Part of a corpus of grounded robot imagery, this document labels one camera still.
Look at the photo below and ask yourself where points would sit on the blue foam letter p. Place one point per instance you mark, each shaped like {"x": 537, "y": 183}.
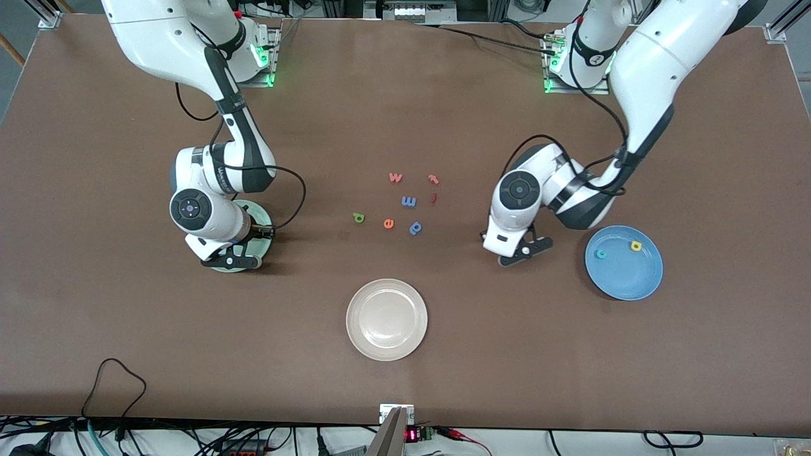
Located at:
{"x": 413, "y": 230}

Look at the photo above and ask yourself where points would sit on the blue foam letter m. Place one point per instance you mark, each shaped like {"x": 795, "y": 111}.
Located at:
{"x": 408, "y": 202}

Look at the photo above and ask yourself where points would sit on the brass metal fitting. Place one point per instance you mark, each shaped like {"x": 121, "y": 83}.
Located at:
{"x": 792, "y": 449}

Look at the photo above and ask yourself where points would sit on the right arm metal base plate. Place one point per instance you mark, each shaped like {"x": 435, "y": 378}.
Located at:
{"x": 269, "y": 77}

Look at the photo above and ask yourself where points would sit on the beige round plate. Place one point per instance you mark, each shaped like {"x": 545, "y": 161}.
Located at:
{"x": 386, "y": 320}

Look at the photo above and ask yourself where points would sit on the grey metal pole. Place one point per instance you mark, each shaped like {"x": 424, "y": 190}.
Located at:
{"x": 389, "y": 440}

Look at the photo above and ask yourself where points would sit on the brown wooden stick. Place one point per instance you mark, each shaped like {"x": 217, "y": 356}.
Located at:
{"x": 11, "y": 49}

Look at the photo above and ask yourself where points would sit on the black power strip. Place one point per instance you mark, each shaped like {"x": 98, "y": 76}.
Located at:
{"x": 247, "y": 451}

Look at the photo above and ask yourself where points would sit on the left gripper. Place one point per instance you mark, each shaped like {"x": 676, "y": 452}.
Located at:
{"x": 483, "y": 232}

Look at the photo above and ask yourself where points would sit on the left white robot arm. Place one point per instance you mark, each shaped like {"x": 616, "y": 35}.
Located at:
{"x": 659, "y": 76}

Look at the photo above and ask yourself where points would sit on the red digit display module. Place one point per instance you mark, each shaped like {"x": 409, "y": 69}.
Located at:
{"x": 412, "y": 435}

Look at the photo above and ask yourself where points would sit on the white metal bracket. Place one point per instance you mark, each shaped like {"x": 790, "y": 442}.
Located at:
{"x": 384, "y": 413}

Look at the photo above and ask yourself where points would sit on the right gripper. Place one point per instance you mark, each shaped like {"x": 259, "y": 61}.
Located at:
{"x": 258, "y": 230}

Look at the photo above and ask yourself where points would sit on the pale green round plate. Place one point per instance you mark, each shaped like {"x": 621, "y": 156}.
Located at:
{"x": 260, "y": 214}

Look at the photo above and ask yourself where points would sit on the grey electronics box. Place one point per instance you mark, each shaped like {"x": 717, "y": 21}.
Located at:
{"x": 408, "y": 11}

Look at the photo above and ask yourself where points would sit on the blue round plate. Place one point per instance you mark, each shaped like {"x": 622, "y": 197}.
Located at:
{"x": 618, "y": 272}

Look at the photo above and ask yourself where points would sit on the red clip lead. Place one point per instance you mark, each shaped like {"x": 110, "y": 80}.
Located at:
{"x": 456, "y": 434}

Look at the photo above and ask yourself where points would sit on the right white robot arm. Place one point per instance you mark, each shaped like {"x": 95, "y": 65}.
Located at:
{"x": 158, "y": 38}

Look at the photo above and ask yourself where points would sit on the pink foam letter w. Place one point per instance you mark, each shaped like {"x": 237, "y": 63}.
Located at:
{"x": 395, "y": 179}

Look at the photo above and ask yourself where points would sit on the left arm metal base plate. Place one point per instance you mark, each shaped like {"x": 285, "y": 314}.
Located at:
{"x": 573, "y": 90}

